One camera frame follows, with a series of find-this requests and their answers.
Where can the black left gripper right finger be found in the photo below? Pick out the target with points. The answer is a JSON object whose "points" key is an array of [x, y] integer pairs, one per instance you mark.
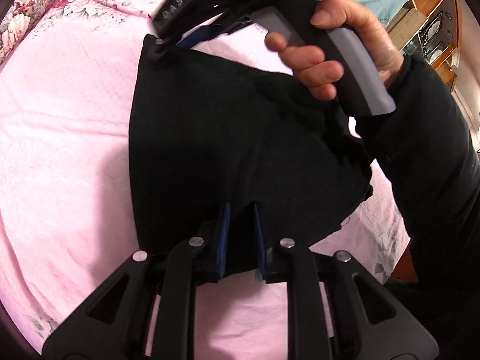
{"points": [[336, 308]]}

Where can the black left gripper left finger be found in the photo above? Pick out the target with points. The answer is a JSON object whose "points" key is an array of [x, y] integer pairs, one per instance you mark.
{"points": [[145, 309]]}

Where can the black pants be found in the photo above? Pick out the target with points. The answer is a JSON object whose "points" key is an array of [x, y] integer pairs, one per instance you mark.
{"points": [[221, 150]]}

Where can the black sleeved right forearm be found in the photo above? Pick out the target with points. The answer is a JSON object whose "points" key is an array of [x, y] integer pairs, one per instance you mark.
{"points": [[425, 150]]}

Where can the right hand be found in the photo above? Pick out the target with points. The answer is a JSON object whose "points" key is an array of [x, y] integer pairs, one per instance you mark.
{"points": [[309, 64]]}

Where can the red floral quilt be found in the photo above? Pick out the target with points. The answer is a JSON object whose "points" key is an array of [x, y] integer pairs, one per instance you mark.
{"points": [[19, 19]]}

